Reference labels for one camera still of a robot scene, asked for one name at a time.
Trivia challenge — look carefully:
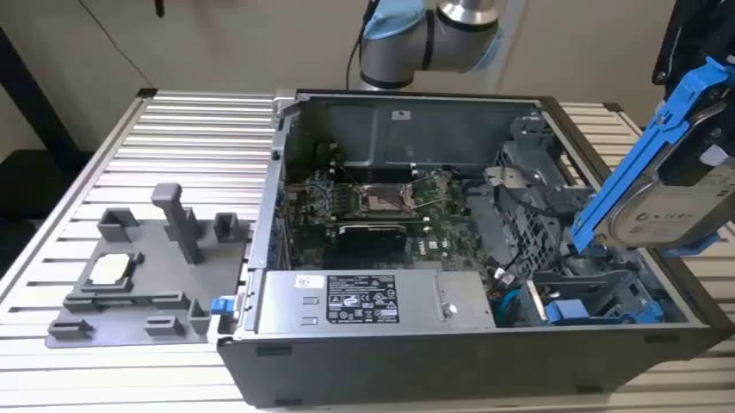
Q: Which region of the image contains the green motherboard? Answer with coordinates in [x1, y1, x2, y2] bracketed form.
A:
[284, 165, 495, 272]

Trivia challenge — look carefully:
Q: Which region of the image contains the grey parts rack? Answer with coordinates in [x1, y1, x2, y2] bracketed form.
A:
[44, 182, 253, 348]

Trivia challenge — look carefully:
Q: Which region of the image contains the black disk wire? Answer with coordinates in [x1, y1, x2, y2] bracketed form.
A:
[493, 174, 575, 216]

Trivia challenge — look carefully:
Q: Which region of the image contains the silver CPU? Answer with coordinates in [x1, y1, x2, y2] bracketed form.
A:
[85, 253, 138, 287]

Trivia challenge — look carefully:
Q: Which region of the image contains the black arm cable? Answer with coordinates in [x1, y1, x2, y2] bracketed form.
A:
[345, 0, 381, 89]

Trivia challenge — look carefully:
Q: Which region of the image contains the thin black wall cable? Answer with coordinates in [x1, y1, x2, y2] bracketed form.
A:
[77, 0, 157, 90]

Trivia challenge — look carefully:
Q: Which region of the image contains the small black graphics card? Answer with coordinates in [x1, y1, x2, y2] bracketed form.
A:
[324, 221, 409, 270]

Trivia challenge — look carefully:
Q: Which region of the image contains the black furniture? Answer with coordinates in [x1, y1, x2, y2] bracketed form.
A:
[0, 25, 93, 225]

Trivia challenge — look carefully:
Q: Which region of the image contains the CPU socket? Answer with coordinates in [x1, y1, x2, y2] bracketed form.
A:
[349, 182, 415, 216]

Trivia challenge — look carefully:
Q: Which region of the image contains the grey metal drive cage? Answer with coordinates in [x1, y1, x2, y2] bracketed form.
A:
[484, 139, 609, 276]

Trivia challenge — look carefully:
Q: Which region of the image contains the hard disk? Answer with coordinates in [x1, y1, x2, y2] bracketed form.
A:
[569, 55, 735, 260]

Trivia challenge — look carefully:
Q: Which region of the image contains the silver power supply unit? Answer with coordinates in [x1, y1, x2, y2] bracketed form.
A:
[254, 269, 499, 336]

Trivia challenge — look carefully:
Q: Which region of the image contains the blue disk carrier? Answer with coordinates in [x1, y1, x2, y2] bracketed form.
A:
[541, 299, 664, 326]

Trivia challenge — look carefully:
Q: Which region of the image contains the blue wire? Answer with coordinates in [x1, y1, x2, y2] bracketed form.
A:
[496, 286, 521, 324]

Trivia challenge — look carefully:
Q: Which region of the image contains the black open PC case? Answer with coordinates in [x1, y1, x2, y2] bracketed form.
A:
[216, 88, 735, 408]

